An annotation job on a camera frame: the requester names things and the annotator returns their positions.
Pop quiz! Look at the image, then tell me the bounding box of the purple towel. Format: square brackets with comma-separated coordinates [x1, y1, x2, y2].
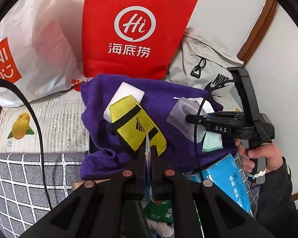
[79, 74, 239, 181]

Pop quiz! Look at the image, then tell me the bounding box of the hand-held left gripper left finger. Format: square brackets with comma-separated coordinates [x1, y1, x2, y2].
[18, 146, 147, 238]

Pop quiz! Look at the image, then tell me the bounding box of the person's right forearm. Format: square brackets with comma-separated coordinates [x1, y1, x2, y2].
[256, 157, 298, 228]

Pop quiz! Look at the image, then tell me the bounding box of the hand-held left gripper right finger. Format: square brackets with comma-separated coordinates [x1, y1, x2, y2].
[151, 146, 275, 238]

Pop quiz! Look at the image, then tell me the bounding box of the white plastic shopping bag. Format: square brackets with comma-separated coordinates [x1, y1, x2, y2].
[0, 0, 88, 108]

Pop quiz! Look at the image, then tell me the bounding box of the yellow pouch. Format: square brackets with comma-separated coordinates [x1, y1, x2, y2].
[109, 95, 167, 157]

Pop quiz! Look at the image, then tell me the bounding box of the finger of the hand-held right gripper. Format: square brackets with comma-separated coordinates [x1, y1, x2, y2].
[186, 114, 209, 127]
[206, 111, 245, 121]

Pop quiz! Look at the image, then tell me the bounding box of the wooden door frame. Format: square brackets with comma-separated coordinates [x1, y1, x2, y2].
[237, 0, 279, 66]

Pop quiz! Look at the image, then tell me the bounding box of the person's right hand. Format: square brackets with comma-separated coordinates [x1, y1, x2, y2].
[234, 137, 286, 177]

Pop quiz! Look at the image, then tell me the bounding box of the grey translucent cloth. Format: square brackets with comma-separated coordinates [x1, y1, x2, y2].
[167, 97, 209, 142]

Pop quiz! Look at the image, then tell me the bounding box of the white sponge block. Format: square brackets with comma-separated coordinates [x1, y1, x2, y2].
[103, 82, 145, 123]

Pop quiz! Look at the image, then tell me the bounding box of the grey waist bag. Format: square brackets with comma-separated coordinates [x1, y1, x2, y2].
[164, 27, 244, 97]

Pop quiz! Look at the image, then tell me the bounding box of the red paper bag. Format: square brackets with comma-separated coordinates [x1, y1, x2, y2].
[81, 0, 200, 80]

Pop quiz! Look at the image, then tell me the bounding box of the mint face mask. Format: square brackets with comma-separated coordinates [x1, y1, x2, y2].
[202, 131, 223, 152]

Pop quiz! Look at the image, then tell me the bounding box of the blue tissue pack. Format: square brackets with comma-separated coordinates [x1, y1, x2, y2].
[191, 153, 252, 212]

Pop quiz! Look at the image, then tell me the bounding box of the dark green packet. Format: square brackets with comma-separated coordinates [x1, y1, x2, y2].
[143, 200, 174, 222]

